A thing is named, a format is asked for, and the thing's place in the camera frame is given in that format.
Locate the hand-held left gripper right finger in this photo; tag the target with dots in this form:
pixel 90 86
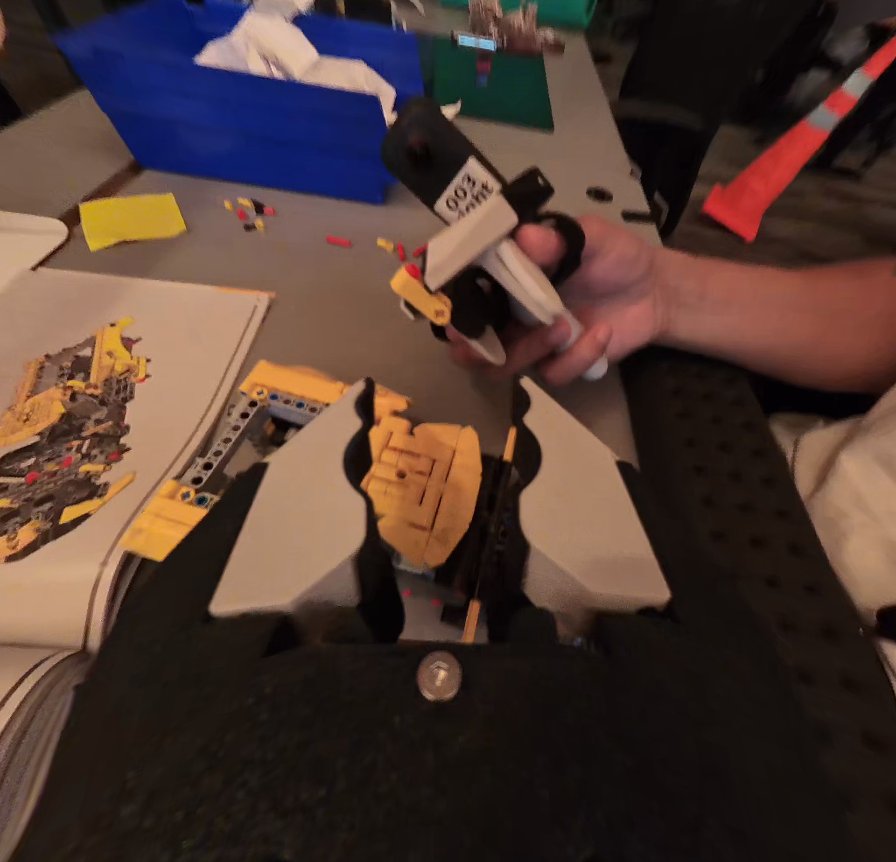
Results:
pixel 595 526

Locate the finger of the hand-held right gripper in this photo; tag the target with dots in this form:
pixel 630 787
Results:
pixel 469 239

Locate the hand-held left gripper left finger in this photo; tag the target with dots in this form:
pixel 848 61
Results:
pixel 294 526

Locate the small yellow beam piece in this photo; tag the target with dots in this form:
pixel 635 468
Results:
pixel 420 296

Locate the yellow toy brick car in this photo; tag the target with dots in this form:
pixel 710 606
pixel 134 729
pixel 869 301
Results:
pixel 427 484

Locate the person's right hand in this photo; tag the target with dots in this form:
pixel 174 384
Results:
pixel 623 295

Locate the dark green box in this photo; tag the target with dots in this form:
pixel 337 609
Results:
pixel 504 85

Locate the scattered small brick pieces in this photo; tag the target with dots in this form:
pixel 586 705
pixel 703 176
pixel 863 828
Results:
pixel 338 241

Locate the black perforated mat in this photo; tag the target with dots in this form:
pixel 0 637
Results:
pixel 735 526

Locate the brown rod tool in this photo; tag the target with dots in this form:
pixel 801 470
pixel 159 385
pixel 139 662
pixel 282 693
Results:
pixel 511 25

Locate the crumpled white paper bags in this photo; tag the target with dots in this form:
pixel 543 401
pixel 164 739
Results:
pixel 273 43

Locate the blue storage bin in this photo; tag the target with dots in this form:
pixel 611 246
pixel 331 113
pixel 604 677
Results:
pixel 231 127

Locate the open instruction booklet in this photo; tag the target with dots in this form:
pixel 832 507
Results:
pixel 175 358

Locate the person's white shirt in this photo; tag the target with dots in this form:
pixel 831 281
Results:
pixel 854 484

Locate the black office chair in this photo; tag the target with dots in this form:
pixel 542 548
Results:
pixel 700 71

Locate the yellow paper note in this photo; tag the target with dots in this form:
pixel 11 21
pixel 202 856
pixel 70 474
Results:
pixel 129 219

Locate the orange traffic cone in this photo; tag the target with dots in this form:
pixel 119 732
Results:
pixel 784 155

